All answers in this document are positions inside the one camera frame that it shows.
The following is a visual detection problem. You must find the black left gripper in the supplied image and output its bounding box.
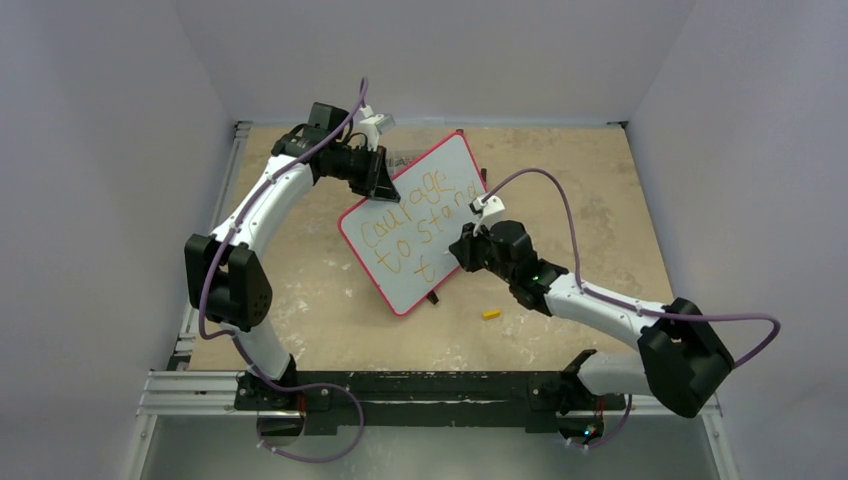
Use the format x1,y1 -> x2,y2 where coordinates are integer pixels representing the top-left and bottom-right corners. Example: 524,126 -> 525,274
325,144 -> 398,203

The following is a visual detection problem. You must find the red framed whiteboard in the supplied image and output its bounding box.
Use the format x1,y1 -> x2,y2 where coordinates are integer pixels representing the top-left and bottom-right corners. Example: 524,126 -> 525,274
338,132 -> 486,316

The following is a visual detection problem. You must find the yellow marker cap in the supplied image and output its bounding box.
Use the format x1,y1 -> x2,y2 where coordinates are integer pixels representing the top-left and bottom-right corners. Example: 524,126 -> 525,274
481,310 -> 502,320

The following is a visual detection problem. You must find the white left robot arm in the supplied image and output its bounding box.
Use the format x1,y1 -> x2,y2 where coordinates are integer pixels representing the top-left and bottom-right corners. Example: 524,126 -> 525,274
184,102 -> 400,409

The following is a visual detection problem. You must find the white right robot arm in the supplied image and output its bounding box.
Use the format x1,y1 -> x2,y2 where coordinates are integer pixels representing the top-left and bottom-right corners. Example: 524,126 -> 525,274
448,220 -> 735,418

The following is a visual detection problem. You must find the clear plastic holder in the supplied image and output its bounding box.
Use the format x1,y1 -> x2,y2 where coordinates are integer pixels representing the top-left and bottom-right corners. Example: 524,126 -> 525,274
385,149 -> 421,175

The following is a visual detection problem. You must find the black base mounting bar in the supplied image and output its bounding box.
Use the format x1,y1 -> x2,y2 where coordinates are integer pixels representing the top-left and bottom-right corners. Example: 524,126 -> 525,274
234,371 -> 626,437

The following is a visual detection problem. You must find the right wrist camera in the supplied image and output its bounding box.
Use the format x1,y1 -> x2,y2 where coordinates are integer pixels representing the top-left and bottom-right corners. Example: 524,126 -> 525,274
469,194 -> 505,236

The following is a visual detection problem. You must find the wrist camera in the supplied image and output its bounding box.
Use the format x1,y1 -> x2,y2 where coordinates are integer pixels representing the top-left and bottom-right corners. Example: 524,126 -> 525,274
469,194 -> 505,236
358,104 -> 396,150

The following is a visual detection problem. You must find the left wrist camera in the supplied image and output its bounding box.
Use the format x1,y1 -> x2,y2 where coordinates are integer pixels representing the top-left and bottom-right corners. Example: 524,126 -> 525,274
358,104 -> 396,150

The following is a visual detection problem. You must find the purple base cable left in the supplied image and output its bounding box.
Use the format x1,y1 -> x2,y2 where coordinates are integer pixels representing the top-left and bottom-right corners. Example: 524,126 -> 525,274
256,382 -> 366,465

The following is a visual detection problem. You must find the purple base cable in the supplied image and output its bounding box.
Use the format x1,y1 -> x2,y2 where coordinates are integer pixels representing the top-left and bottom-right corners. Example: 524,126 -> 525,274
256,382 -> 366,465
566,390 -> 632,452

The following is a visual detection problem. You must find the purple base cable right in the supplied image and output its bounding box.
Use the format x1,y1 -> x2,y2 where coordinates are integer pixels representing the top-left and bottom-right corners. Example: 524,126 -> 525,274
566,390 -> 632,452

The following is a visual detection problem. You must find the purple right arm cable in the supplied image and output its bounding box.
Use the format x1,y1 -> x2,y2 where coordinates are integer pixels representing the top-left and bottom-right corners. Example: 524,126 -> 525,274
480,167 -> 782,369

